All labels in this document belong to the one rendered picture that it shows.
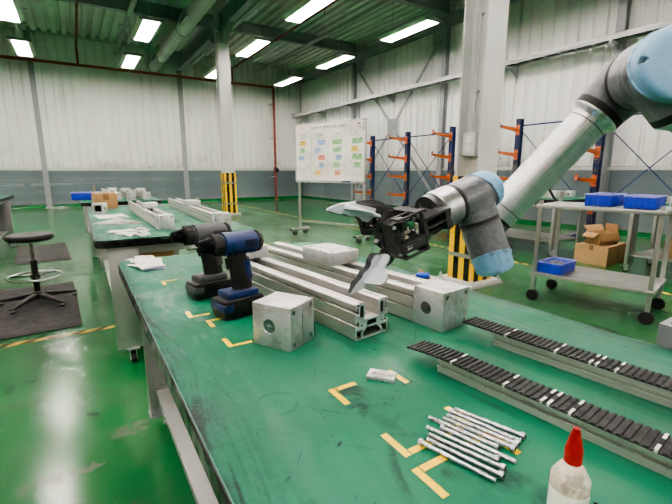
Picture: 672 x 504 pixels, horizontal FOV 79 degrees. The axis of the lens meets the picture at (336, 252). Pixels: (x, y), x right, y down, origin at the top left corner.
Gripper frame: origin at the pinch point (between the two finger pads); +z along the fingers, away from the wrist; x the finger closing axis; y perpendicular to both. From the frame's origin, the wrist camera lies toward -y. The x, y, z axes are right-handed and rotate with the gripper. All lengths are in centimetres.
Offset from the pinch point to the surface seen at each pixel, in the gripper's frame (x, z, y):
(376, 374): 24.1, -0.6, 2.2
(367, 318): 23.5, -10.3, -14.3
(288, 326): 17.0, 7.1, -15.9
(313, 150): 49, -289, -588
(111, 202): 16, 31, -406
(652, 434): 26.6, -19.7, 37.1
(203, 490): 73, 38, -52
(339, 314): 22.1, -6.1, -19.2
